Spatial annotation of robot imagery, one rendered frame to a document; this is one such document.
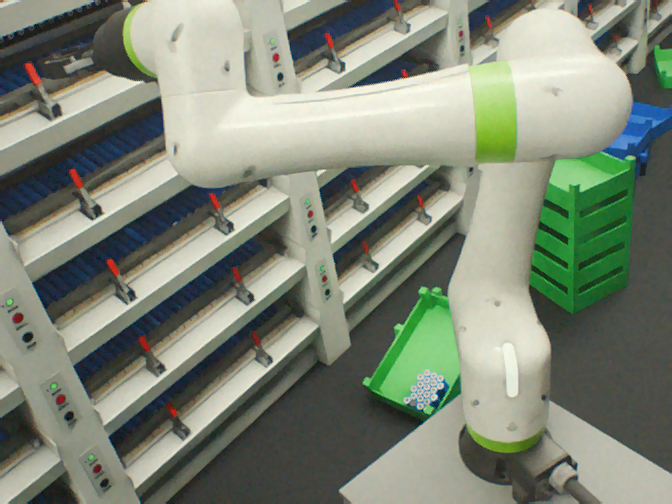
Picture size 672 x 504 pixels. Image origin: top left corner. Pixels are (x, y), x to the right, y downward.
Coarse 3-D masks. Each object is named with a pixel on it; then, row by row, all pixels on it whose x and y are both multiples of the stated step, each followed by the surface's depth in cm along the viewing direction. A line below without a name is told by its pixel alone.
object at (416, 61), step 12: (420, 48) 210; (396, 60) 210; (408, 60) 214; (420, 60) 212; (432, 60) 209; (444, 60) 206; (384, 72) 205; (396, 72) 205; (408, 72) 206; (420, 72) 206; (432, 72) 209; (360, 84) 200; (372, 84) 200; (324, 180) 177
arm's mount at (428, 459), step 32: (448, 416) 125; (576, 416) 121; (416, 448) 120; (448, 448) 120; (576, 448) 116; (608, 448) 115; (352, 480) 117; (384, 480) 116; (416, 480) 115; (448, 480) 114; (480, 480) 114; (608, 480) 111; (640, 480) 110
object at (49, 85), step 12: (84, 72) 129; (96, 72) 131; (48, 84) 124; (60, 84) 126; (0, 96) 120; (12, 96) 120; (24, 96) 122; (0, 108) 119; (12, 108) 121; (24, 108) 121
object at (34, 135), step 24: (120, 0) 143; (144, 0) 146; (240, 0) 144; (72, 24) 136; (24, 48) 130; (72, 96) 126; (96, 96) 126; (120, 96) 128; (144, 96) 133; (0, 120) 119; (24, 120) 120; (48, 120) 120; (72, 120) 122; (96, 120) 127; (0, 144) 115; (24, 144) 117; (48, 144) 121; (0, 168) 116
